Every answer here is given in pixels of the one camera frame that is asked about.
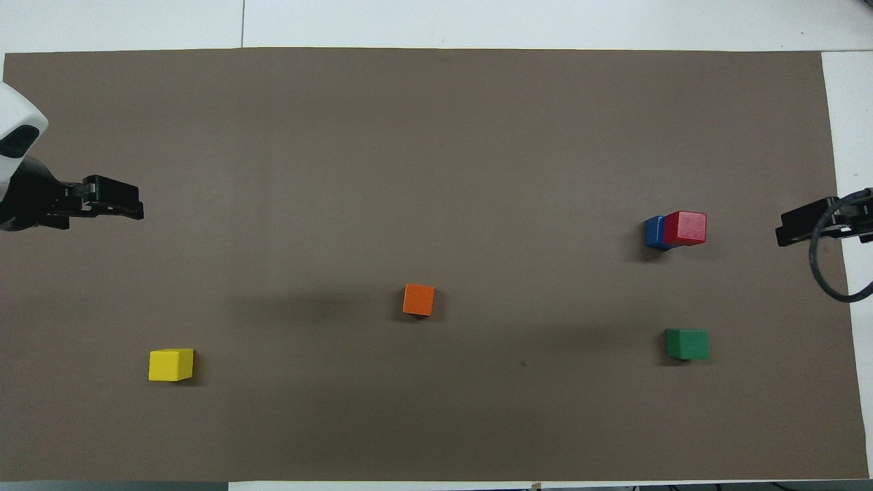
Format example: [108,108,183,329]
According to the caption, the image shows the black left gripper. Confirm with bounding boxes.
[0,156,146,233]

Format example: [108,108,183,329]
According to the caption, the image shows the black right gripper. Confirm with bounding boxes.
[775,194,873,248]

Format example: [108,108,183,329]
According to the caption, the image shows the red wooden block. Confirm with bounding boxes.
[662,210,709,248]

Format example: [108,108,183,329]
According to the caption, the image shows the blue wooden block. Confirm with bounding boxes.
[644,215,673,252]

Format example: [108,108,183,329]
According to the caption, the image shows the green wooden block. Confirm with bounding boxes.
[665,328,710,361]

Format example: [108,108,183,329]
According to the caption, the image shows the yellow wooden block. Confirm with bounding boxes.
[148,348,195,383]

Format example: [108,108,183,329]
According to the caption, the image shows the orange wooden block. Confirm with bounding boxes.
[402,283,436,318]

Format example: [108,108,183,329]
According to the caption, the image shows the brown table mat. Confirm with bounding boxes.
[0,47,870,483]

